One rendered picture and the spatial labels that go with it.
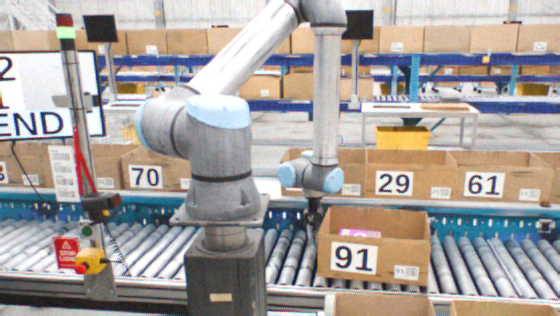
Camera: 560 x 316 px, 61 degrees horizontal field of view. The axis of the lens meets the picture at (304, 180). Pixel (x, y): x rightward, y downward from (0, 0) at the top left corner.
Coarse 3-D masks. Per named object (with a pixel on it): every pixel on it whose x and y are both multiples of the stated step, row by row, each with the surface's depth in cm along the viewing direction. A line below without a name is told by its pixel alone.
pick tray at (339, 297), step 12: (336, 300) 141; (348, 300) 141; (360, 300) 141; (372, 300) 140; (384, 300) 140; (396, 300) 140; (408, 300) 139; (420, 300) 139; (336, 312) 142; (348, 312) 142; (360, 312) 142; (372, 312) 141; (384, 312) 141; (396, 312) 141; (408, 312) 140; (420, 312) 140; (432, 312) 133
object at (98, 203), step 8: (96, 192) 159; (104, 192) 159; (112, 192) 159; (88, 200) 155; (96, 200) 155; (104, 200) 154; (112, 200) 155; (120, 200) 159; (88, 208) 156; (96, 208) 155; (104, 208) 155; (112, 208) 155; (96, 216) 158; (104, 216) 159; (96, 224) 158
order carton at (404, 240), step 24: (336, 216) 194; (360, 216) 192; (384, 216) 190; (408, 216) 188; (336, 240) 166; (360, 240) 164; (384, 240) 162; (408, 240) 160; (384, 264) 165; (408, 264) 163
